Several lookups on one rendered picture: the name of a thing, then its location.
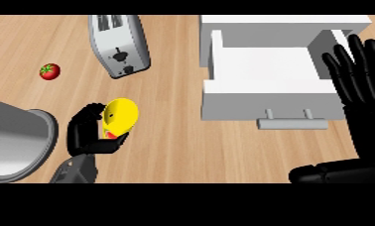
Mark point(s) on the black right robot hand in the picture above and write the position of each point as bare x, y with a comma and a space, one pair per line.
358, 127

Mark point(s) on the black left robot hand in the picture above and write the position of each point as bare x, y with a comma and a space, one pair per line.
79, 137

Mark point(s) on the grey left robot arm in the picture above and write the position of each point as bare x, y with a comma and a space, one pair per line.
72, 170

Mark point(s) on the white drawer front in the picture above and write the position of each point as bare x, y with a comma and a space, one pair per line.
262, 102

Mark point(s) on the white open drawer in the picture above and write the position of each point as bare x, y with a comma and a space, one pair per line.
262, 63

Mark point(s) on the grey metal pot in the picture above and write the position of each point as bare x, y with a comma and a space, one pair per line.
22, 140

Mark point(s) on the red tomato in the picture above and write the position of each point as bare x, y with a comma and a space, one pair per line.
48, 71

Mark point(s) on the silver toaster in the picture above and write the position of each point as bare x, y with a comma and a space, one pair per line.
121, 48

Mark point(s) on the white cabinet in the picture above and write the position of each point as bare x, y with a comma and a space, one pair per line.
273, 25

